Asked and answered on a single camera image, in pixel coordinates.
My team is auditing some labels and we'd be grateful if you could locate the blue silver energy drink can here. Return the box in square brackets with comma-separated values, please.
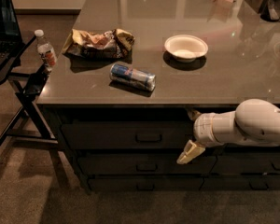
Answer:
[109, 63, 156, 91]

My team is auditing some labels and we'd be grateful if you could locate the clear plastic water bottle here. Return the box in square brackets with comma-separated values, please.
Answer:
[35, 30, 57, 74]

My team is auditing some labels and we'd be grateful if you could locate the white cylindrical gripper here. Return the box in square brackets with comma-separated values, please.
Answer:
[176, 108, 223, 164]

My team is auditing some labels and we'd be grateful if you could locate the crumpled chip bag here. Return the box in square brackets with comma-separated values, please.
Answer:
[62, 28, 135, 60]

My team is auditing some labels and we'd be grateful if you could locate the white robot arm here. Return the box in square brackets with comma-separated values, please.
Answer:
[176, 99, 280, 164]

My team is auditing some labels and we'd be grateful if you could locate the white paper bowl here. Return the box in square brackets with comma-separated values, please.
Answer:
[164, 35, 208, 63]

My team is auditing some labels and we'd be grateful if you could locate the black laptop stand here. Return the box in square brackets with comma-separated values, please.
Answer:
[0, 32, 56, 146]

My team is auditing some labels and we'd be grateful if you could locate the dark drawer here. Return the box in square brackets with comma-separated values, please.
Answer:
[200, 175, 280, 190]
[88, 175, 203, 191]
[61, 120, 193, 149]
[212, 147, 280, 175]
[73, 153, 217, 175]

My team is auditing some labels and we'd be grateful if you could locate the black laptop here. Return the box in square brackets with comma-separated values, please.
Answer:
[0, 0, 23, 70]

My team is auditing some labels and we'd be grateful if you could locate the grey drawer cabinet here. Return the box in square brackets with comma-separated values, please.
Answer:
[38, 0, 280, 192]

